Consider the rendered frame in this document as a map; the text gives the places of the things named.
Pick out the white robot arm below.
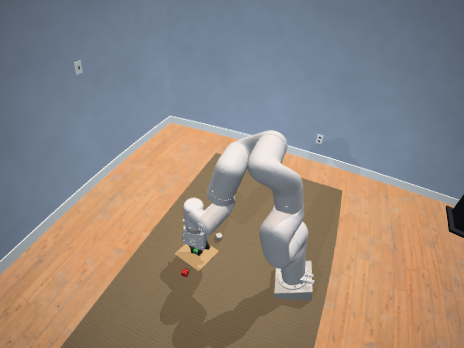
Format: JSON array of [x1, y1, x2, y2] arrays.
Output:
[[182, 130, 314, 290]]

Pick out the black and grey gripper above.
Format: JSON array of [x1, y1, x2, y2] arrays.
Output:
[[182, 225, 210, 256]]

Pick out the tan square mat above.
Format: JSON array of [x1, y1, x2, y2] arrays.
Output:
[[175, 244, 218, 272]]

